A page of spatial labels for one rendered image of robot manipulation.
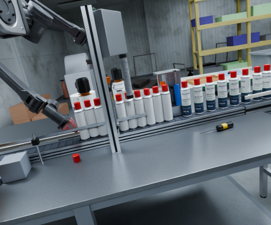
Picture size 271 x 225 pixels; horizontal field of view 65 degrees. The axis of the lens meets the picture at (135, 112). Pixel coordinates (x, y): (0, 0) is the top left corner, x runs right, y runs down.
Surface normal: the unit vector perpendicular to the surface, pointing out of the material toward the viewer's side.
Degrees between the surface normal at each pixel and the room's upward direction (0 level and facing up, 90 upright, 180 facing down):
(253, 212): 0
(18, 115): 90
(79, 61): 71
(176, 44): 90
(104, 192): 0
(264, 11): 90
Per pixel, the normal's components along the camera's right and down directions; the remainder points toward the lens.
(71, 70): 0.01, -0.04
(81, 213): 0.18, 0.26
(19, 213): -0.16, -0.94
